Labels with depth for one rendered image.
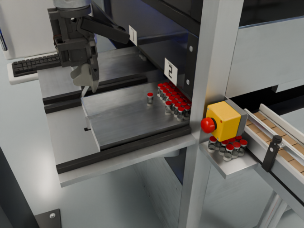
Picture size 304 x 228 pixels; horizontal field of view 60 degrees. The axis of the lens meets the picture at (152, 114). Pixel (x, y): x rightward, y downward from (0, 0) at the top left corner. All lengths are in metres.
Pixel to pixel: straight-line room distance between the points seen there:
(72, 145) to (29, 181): 1.20
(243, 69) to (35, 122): 1.99
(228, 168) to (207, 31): 0.36
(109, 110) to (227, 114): 0.42
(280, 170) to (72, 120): 0.63
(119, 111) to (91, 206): 0.94
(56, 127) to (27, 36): 0.77
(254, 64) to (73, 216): 1.34
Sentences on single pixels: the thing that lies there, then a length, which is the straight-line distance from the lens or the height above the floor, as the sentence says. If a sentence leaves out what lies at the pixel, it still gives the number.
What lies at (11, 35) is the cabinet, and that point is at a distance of 1.56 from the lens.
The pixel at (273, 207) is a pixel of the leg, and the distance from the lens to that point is 0.89.
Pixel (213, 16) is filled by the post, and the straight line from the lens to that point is 0.62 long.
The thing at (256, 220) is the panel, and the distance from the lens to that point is 1.56.
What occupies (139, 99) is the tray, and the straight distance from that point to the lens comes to 0.96.
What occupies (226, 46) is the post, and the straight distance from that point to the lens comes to 0.66.
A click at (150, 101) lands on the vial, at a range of 0.91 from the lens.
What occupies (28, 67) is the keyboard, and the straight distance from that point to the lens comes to 1.42.
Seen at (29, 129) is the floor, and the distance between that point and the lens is 2.40.
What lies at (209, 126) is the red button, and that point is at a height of 1.01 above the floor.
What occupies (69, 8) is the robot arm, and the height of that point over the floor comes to 1.27.
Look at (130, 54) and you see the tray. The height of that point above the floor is 0.88.
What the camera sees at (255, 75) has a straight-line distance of 0.78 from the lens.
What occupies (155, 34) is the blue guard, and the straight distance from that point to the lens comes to 0.92.
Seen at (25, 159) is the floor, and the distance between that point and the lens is 2.15.
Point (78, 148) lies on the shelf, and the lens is 0.80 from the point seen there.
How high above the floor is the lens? 1.42
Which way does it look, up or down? 37 degrees down
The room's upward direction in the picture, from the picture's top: straight up
